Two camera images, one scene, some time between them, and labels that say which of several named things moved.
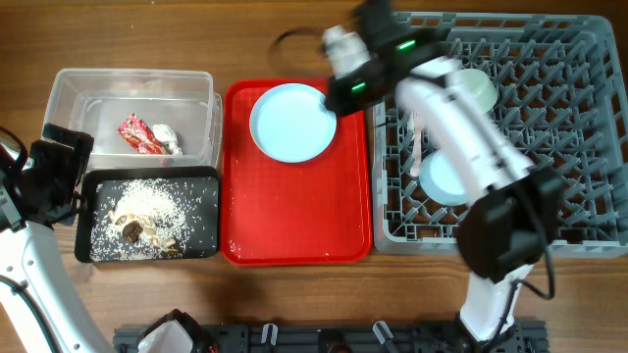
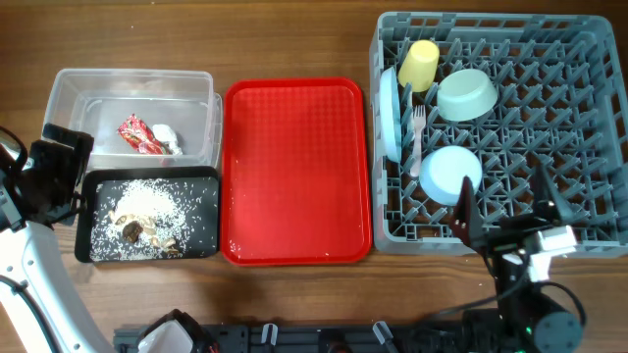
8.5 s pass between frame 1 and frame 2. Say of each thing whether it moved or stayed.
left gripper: stayed
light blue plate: moved
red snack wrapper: stayed
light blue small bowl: stayed
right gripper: moved
